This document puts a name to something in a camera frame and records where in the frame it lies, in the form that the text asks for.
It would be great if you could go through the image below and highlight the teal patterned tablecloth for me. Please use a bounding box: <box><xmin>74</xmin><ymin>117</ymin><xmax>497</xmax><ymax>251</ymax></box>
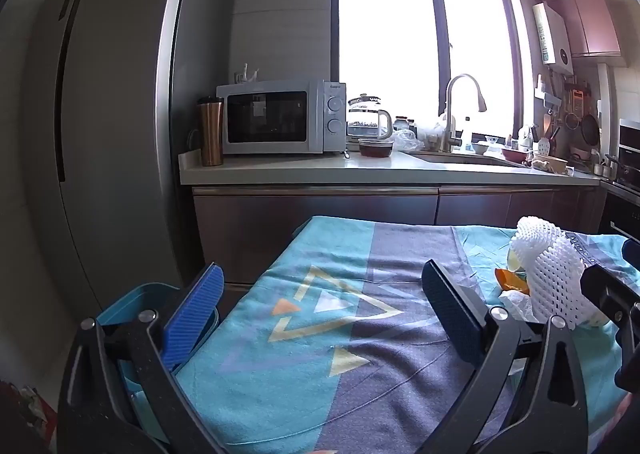
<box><xmin>175</xmin><ymin>215</ymin><xmax>640</xmax><ymax>454</ymax></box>

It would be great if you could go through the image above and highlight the grey printed packet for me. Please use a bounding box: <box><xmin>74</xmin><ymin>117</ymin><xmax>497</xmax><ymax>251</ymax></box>
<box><xmin>569</xmin><ymin>231</ymin><xmax>610</xmax><ymax>265</ymax></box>

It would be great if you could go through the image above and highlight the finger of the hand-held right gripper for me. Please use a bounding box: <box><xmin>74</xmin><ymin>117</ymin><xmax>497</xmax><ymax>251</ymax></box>
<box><xmin>580</xmin><ymin>264</ymin><xmax>640</xmax><ymax>385</ymax></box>
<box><xmin>621</xmin><ymin>239</ymin><xmax>640</xmax><ymax>279</ymax></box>

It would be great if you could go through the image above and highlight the pale fruit piece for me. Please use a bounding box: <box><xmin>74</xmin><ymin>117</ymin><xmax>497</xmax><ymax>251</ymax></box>
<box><xmin>507</xmin><ymin>241</ymin><xmax>527</xmax><ymax>279</ymax></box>

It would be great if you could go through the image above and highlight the blue plastic bin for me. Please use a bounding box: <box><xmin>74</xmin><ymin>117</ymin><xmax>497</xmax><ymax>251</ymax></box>
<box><xmin>95</xmin><ymin>283</ymin><xmax>221</xmax><ymax>454</ymax></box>

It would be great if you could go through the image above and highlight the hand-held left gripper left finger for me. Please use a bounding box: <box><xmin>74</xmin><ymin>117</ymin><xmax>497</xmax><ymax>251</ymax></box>
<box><xmin>57</xmin><ymin>262</ymin><xmax>226</xmax><ymax>454</ymax></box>

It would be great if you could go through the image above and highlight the white water heater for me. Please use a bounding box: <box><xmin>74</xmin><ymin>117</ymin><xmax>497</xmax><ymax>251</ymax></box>
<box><xmin>532</xmin><ymin>1</ymin><xmax>576</xmax><ymax>74</ymax></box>

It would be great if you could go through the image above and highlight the glass kettle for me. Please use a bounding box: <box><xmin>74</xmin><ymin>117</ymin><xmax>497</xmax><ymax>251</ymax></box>
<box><xmin>346</xmin><ymin>94</ymin><xmax>393</xmax><ymax>141</ymax></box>

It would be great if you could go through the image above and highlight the red snack bag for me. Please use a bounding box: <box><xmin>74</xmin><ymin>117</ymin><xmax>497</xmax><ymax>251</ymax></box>
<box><xmin>0</xmin><ymin>381</ymin><xmax>58</xmax><ymax>454</ymax></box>

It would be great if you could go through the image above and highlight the hanging frying pan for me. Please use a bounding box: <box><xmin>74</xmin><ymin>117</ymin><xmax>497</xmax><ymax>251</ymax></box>
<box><xmin>580</xmin><ymin>101</ymin><xmax>601</xmax><ymax>147</ymax></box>

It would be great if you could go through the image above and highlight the copper travel tumbler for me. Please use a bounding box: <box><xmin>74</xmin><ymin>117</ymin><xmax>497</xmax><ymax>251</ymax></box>
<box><xmin>196</xmin><ymin>96</ymin><xmax>225</xmax><ymax>167</ymax></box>

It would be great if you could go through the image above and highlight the kitchen counter with cabinets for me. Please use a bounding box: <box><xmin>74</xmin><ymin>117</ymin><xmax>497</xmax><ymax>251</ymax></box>
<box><xmin>178</xmin><ymin>149</ymin><xmax>608</xmax><ymax>285</ymax></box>

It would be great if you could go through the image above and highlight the black built-in oven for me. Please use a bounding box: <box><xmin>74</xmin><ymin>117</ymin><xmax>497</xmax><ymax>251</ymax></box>
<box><xmin>600</xmin><ymin>119</ymin><xmax>640</xmax><ymax>239</ymax></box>

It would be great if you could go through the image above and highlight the grey microwave oven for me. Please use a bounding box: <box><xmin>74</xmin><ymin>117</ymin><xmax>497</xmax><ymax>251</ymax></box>
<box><xmin>216</xmin><ymin>78</ymin><xmax>348</xmax><ymax>155</ymax></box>

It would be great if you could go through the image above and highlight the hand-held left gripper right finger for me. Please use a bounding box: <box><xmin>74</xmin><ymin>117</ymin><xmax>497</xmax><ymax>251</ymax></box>
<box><xmin>421</xmin><ymin>259</ymin><xmax>590</xmax><ymax>454</ymax></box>

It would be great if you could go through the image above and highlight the white foam fruit net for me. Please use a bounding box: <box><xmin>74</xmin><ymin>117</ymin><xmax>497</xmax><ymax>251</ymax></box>
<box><xmin>515</xmin><ymin>216</ymin><xmax>598</xmax><ymax>329</ymax></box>

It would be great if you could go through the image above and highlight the silver refrigerator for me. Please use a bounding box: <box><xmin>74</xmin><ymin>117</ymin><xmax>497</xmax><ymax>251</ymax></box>
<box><xmin>20</xmin><ymin>0</ymin><xmax>238</xmax><ymax>319</ymax></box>

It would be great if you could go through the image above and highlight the orange peel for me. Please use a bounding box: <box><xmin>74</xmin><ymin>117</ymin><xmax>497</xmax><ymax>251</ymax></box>
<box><xmin>495</xmin><ymin>268</ymin><xmax>531</xmax><ymax>292</ymax></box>

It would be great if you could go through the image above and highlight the dark food container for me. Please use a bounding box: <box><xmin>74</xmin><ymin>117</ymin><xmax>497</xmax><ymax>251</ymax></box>
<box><xmin>358</xmin><ymin>138</ymin><xmax>395</xmax><ymax>159</ymax></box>

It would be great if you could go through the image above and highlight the kitchen window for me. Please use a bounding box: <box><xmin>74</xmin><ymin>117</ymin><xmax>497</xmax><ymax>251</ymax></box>
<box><xmin>330</xmin><ymin>0</ymin><xmax>533</xmax><ymax>149</ymax></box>

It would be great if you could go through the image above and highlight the steel kitchen faucet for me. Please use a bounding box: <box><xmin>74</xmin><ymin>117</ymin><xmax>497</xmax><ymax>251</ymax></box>
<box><xmin>440</xmin><ymin>74</ymin><xmax>488</xmax><ymax>153</ymax></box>

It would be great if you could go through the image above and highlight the pink wall cabinet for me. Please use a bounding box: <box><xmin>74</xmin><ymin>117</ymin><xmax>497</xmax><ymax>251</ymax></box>
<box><xmin>550</xmin><ymin>0</ymin><xmax>622</xmax><ymax>58</ymax></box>

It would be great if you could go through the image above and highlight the kitchen sink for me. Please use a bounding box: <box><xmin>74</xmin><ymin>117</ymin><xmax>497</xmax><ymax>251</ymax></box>
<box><xmin>410</xmin><ymin>150</ymin><xmax>526</xmax><ymax>167</ymax></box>

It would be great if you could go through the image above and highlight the crumpled white tissue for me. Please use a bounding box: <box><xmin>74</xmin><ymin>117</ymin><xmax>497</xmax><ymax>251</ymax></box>
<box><xmin>500</xmin><ymin>290</ymin><xmax>538</xmax><ymax>322</ymax></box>

